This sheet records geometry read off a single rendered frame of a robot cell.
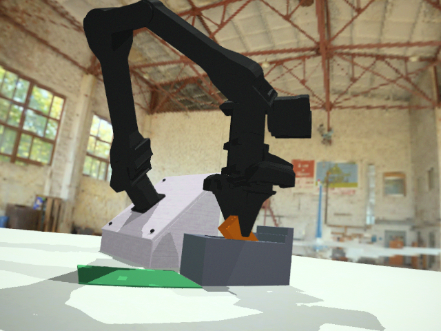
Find orange bar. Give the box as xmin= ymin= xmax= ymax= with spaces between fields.
xmin=218 ymin=216 xmax=258 ymax=241

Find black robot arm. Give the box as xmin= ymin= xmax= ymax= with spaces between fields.
xmin=83 ymin=0 xmax=311 ymax=214

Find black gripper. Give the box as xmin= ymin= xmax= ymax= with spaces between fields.
xmin=203 ymin=132 xmax=296 ymax=237

